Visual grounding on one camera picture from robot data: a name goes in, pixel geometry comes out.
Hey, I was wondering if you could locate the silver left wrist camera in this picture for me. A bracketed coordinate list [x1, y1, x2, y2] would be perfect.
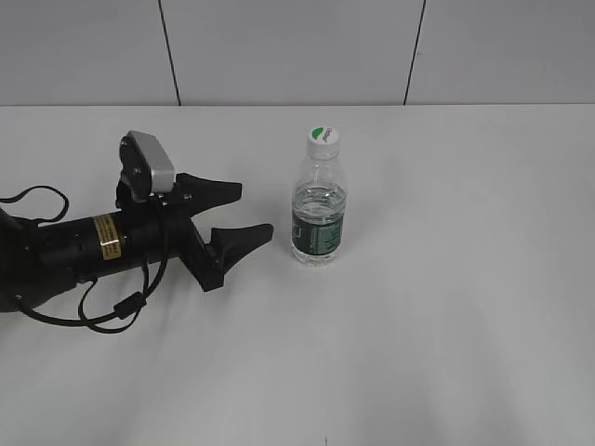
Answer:
[119, 130, 176, 203]

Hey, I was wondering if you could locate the white green bottle cap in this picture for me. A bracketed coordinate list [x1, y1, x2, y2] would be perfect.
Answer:
[307, 126, 341, 160]

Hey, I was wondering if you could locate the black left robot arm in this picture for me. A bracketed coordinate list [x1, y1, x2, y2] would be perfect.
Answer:
[1, 174, 274, 313]

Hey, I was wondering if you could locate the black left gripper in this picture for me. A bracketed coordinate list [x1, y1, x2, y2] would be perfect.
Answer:
[115, 173, 273, 292]

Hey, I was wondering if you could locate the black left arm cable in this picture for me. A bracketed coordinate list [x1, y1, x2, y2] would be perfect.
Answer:
[0, 185, 169, 334]

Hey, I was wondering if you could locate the clear cestbon water bottle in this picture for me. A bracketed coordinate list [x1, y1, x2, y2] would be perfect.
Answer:
[291, 150, 348, 267]

